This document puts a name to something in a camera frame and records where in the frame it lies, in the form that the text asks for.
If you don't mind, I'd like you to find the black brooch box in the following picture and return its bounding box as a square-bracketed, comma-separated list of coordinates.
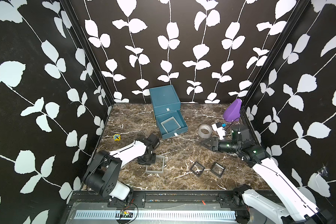
[210, 162, 225, 178]
[189, 161, 205, 177]

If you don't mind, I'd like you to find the purple wedge-shaped object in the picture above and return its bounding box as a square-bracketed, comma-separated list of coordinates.
[223, 99, 242, 122]

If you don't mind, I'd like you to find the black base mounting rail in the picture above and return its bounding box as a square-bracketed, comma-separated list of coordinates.
[68, 190, 246, 210]

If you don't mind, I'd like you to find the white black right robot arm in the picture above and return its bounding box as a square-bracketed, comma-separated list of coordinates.
[198, 122, 333, 224]

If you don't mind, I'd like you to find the white perforated rail strip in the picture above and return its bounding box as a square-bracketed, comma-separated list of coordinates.
[74, 210, 237, 222]

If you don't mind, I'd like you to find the small yellow blue ball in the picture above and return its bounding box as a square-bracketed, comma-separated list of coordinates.
[113, 133, 121, 141]

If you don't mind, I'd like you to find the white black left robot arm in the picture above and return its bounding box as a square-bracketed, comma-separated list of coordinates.
[83, 133, 160, 202]

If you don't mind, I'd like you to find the clear tape roll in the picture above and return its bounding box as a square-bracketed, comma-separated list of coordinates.
[198, 124, 213, 139]

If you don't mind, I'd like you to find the black brooch box left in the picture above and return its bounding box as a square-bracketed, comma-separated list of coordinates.
[189, 161, 205, 177]

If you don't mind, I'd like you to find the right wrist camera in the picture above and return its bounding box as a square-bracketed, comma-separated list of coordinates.
[212, 122, 227, 141]

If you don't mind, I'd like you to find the gray brooch box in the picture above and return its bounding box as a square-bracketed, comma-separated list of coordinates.
[145, 155, 165, 174]
[161, 117, 181, 133]

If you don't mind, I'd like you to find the black brooch box right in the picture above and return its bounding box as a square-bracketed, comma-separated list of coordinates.
[210, 162, 225, 178]

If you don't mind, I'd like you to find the teal three-drawer cabinet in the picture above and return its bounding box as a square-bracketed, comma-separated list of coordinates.
[149, 85, 188, 140]

